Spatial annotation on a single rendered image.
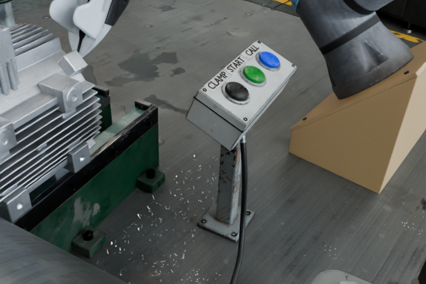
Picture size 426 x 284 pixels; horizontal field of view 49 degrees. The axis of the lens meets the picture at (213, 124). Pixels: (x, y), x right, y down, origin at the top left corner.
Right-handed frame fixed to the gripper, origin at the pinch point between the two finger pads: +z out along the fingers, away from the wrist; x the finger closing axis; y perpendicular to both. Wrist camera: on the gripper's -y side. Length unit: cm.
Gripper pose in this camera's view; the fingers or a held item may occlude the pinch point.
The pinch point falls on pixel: (84, 47)
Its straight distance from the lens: 62.5
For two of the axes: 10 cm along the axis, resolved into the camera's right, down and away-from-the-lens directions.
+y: -3.8, 0.0, -9.2
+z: -2.8, 9.5, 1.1
